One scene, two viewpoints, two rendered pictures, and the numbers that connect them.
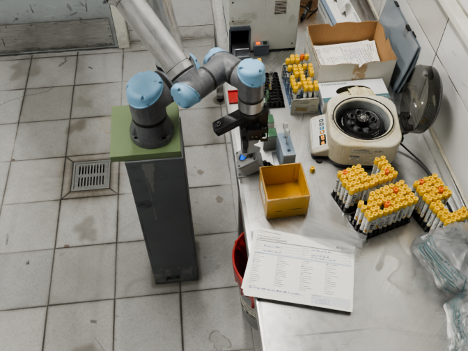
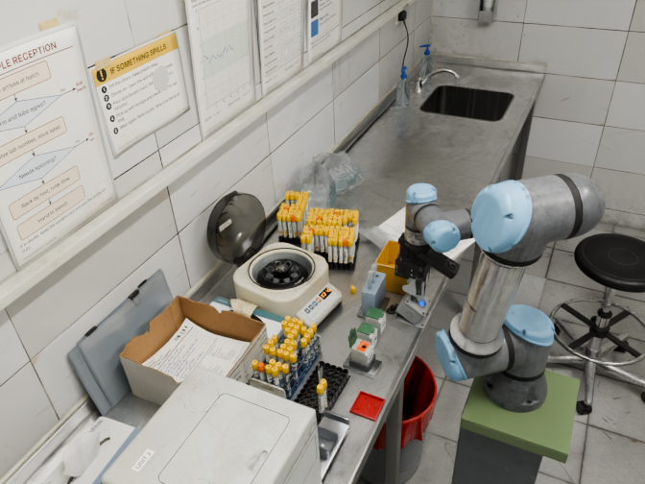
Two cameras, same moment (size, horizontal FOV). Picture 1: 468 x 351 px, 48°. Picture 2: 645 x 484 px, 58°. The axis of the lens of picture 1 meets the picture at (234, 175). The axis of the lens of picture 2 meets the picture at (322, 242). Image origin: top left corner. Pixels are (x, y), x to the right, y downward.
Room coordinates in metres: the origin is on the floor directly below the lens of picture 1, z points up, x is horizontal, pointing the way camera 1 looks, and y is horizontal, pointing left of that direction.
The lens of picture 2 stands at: (2.30, 0.42, 2.04)
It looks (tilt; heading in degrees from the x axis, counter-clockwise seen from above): 36 degrees down; 214
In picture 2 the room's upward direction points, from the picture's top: 3 degrees counter-clockwise
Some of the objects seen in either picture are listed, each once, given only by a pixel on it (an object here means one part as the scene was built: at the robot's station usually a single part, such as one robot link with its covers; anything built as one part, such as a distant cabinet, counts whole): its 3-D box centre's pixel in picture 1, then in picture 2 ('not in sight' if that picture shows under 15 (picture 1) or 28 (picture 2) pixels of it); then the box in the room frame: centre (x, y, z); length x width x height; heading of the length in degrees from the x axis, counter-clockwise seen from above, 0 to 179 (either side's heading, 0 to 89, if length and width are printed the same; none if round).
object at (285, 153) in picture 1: (285, 153); (373, 295); (1.15, -0.17, 0.92); 0.10 x 0.07 x 0.10; 9
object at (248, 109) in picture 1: (250, 101); (418, 232); (1.13, -0.05, 1.18); 0.08 x 0.08 x 0.05
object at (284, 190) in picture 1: (283, 191); (401, 268); (1.00, -0.15, 0.92); 0.13 x 0.13 x 0.10; 8
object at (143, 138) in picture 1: (150, 122); (516, 374); (1.27, 0.28, 0.95); 0.15 x 0.15 x 0.10
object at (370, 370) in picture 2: not in sight; (362, 361); (1.37, -0.09, 0.89); 0.09 x 0.05 x 0.04; 94
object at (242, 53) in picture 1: (242, 54); (318, 452); (1.68, -0.03, 0.92); 0.21 x 0.07 x 0.05; 6
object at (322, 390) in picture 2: (269, 81); (319, 379); (1.51, -0.14, 0.93); 0.17 x 0.09 x 0.11; 5
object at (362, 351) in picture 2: not in sight; (362, 354); (1.37, -0.09, 0.92); 0.05 x 0.04 x 0.06; 94
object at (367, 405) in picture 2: (237, 96); (368, 405); (1.48, -0.01, 0.88); 0.07 x 0.07 x 0.01; 6
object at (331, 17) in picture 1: (340, 8); (87, 461); (1.96, -0.45, 0.94); 0.22 x 0.12 x 0.13; 10
